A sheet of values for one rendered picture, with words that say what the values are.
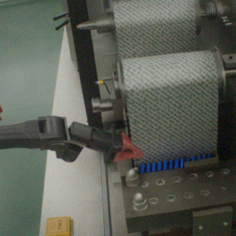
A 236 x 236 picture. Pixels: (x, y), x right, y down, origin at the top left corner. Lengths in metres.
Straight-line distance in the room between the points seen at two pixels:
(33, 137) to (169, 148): 0.37
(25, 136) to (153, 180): 0.35
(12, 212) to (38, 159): 0.52
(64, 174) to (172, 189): 0.44
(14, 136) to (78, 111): 0.67
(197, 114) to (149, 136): 0.14
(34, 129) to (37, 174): 1.83
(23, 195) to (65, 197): 1.44
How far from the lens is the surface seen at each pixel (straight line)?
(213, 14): 1.30
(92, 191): 1.29
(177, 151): 1.15
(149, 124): 1.09
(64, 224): 1.18
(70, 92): 1.82
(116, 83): 1.05
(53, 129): 1.04
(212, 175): 1.12
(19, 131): 1.04
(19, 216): 2.60
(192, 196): 1.06
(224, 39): 1.29
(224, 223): 1.06
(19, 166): 2.97
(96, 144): 1.08
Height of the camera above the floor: 1.77
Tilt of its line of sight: 33 degrees down
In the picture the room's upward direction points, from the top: 8 degrees counter-clockwise
